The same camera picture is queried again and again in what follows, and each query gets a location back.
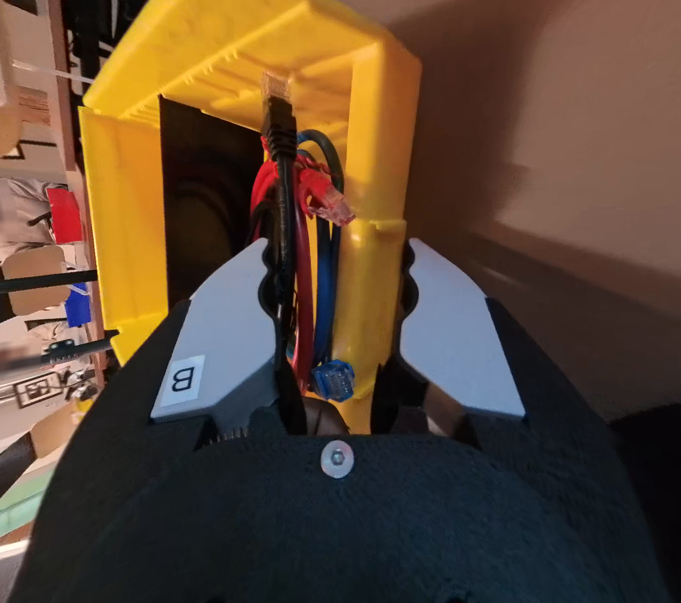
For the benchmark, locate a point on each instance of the small red plastic bin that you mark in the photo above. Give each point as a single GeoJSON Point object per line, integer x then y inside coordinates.
{"type": "Point", "coordinates": [64, 214]}

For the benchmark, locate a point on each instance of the blue plastic bin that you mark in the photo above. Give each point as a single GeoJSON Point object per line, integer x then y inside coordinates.
{"type": "Point", "coordinates": [78, 307]}

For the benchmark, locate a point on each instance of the yellow plastic bin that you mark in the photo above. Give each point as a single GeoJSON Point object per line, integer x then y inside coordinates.
{"type": "Point", "coordinates": [239, 28]}

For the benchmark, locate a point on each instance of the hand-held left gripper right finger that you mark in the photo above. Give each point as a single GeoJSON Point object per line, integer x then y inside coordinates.
{"type": "Point", "coordinates": [457, 347]}

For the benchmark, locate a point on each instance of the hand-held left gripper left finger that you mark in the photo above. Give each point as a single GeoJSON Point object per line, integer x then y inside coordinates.
{"type": "Point", "coordinates": [223, 342]}

